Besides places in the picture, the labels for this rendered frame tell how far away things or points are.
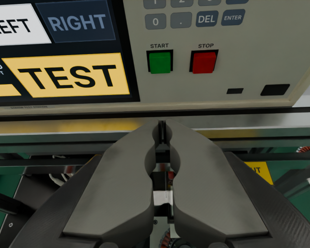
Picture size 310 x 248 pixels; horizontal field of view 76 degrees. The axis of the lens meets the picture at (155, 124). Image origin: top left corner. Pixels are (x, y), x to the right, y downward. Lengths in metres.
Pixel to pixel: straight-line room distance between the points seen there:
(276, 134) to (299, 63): 0.08
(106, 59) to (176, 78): 0.07
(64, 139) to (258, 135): 0.22
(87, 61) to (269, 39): 0.15
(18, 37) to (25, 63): 0.03
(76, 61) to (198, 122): 0.14
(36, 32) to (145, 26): 0.09
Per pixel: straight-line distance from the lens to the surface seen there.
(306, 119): 0.27
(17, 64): 0.22
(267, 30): 0.19
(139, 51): 0.18
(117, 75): 0.20
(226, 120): 0.23
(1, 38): 0.21
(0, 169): 0.37
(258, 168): 0.27
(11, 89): 0.26
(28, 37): 0.20
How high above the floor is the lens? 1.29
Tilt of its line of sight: 55 degrees down
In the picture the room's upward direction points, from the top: 6 degrees counter-clockwise
